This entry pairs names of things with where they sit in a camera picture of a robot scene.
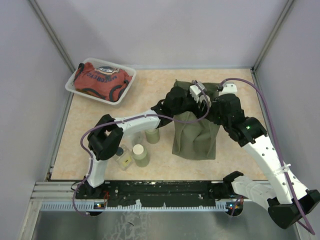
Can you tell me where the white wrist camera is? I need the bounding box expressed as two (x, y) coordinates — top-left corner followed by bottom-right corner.
(189, 80), (211, 105)
(217, 81), (238, 97)

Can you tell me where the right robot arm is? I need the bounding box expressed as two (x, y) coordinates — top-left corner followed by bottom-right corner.
(210, 93), (320, 229)

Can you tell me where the purple cable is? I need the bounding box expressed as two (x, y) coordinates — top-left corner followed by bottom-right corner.
(221, 77), (316, 235)
(71, 81), (211, 217)

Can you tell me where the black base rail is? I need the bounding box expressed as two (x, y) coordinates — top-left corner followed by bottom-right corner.
(75, 180), (237, 208)

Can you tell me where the square clear bottle black cap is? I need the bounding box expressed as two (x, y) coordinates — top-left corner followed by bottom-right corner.
(113, 144), (133, 171)

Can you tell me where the front green bottle white cap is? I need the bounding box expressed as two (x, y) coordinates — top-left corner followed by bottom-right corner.
(132, 144), (150, 168)

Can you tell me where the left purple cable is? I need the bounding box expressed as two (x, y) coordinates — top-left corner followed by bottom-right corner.
(71, 81), (211, 217)

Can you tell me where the olive green canvas bag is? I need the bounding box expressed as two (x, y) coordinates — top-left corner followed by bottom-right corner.
(171, 79), (222, 161)

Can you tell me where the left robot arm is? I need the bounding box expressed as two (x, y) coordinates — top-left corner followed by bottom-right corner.
(76, 81), (210, 199)

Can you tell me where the white plastic basket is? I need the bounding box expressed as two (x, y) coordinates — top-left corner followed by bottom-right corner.
(65, 57), (137, 106)

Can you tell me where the green bottle white cap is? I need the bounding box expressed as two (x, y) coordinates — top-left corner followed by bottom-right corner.
(144, 128), (160, 144)
(132, 144), (150, 168)

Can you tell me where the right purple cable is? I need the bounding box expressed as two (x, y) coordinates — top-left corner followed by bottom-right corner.
(221, 77), (316, 235)

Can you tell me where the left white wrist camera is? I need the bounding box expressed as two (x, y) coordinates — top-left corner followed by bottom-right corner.
(189, 80), (211, 105)

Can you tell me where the white slotted cable duct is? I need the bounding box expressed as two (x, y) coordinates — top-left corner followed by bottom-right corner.
(39, 201), (241, 213)

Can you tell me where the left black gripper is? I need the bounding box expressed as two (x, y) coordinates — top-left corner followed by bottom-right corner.
(172, 92), (212, 119)

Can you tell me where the red printed t-shirt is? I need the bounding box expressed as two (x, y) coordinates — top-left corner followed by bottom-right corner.
(73, 62), (132, 103)

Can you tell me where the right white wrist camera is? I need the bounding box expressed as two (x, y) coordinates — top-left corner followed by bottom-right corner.
(217, 81), (238, 97)

